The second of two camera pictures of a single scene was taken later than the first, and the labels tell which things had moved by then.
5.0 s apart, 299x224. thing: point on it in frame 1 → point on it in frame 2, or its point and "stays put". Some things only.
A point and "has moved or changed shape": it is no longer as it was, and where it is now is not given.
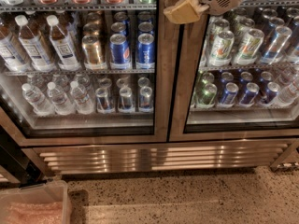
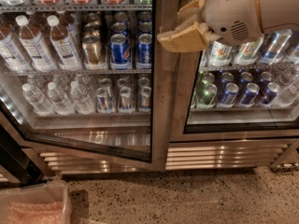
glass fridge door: x=84 y=64 has moved or changed shape
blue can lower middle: x=248 y=98 stays put
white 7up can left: x=221 y=49 stays put
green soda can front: x=206 y=99 stays put
